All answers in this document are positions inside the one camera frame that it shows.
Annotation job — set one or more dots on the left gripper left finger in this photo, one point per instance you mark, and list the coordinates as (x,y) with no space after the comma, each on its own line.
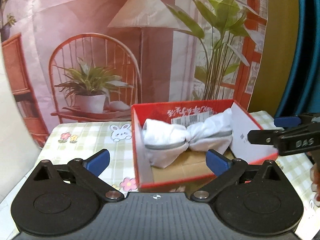
(86,173)

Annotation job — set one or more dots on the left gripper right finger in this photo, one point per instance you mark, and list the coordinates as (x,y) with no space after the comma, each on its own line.
(227,173)

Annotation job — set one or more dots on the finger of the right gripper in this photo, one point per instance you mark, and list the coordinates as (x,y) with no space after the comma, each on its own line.
(287,122)
(263,137)

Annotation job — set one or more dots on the white zippered pillow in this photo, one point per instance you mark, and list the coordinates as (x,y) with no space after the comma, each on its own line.
(165,142)

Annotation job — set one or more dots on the printed room scene backdrop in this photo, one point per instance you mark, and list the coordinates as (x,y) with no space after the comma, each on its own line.
(91,60)

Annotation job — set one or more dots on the person's right hand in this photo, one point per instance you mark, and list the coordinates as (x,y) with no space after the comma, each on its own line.
(314,175)

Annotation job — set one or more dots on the teal blue curtain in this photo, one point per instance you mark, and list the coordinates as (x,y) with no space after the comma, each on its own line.
(301,93)

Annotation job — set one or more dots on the green checked bunny tablecloth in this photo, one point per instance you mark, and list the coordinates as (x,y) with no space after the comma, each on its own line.
(69,141)

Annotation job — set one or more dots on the red strawberry cardboard box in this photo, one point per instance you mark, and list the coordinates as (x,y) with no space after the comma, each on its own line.
(189,169)

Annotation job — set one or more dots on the white shipping label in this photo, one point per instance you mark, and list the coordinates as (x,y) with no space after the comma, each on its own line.
(188,120)

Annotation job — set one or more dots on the olive yellow wall panel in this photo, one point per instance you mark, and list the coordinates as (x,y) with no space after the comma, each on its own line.
(277,58)

